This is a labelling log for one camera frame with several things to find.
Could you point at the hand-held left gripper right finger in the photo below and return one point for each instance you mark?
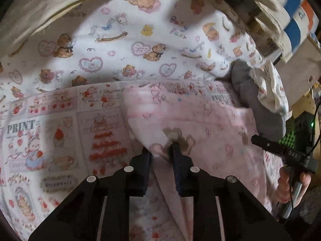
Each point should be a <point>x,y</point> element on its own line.
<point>176,172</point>

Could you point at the pink strawberry print sheet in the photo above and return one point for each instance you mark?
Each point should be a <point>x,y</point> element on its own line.
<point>75,130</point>

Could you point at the green black checkered cloth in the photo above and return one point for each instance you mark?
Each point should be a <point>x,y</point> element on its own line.
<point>288,138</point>

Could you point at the blue white striped blanket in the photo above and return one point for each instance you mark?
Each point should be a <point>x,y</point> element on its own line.
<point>50,5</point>

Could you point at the grey cloth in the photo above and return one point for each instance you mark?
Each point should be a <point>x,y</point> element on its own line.
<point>263,116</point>

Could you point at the person's right hand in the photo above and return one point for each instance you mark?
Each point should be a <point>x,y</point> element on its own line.
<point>284,188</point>

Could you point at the white bear print sheet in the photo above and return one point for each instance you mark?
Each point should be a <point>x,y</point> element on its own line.
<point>112,50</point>

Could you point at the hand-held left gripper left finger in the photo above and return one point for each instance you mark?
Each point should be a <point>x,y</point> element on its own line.
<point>146,173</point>

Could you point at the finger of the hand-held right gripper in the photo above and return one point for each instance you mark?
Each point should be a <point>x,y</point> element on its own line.
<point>268,144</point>

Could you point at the white printed small garment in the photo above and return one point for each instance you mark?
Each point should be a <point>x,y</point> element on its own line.
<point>270,90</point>

